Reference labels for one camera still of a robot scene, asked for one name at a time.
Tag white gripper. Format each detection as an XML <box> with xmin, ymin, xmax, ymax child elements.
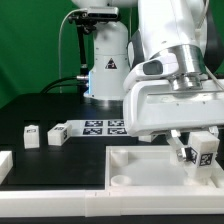
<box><xmin>123</xmin><ymin>53</ymin><xmax>224</xmax><ymax>162</ymax></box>

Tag white square tabletop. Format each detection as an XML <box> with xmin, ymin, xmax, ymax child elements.
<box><xmin>105</xmin><ymin>146</ymin><xmax>224</xmax><ymax>197</ymax></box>

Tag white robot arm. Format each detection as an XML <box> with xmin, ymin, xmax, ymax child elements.
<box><xmin>123</xmin><ymin>0</ymin><xmax>224</xmax><ymax>136</ymax></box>

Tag fiducial marker sheet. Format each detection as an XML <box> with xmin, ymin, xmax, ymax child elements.
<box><xmin>68</xmin><ymin>119</ymin><xmax>127</xmax><ymax>137</ymax></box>

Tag white block at left edge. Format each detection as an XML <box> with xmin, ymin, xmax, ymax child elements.
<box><xmin>0</xmin><ymin>151</ymin><xmax>13</xmax><ymax>185</ymax></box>

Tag black cables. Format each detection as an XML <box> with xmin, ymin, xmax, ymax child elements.
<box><xmin>39</xmin><ymin>75</ymin><xmax>90</xmax><ymax>94</ymax></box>

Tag black camera on stand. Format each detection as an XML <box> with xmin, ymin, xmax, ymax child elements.
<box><xmin>68</xmin><ymin>7</ymin><xmax>120</xmax><ymax>76</ymax></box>

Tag white cable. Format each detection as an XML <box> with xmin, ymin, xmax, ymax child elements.
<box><xmin>58</xmin><ymin>9</ymin><xmax>88</xmax><ymax>94</ymax></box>

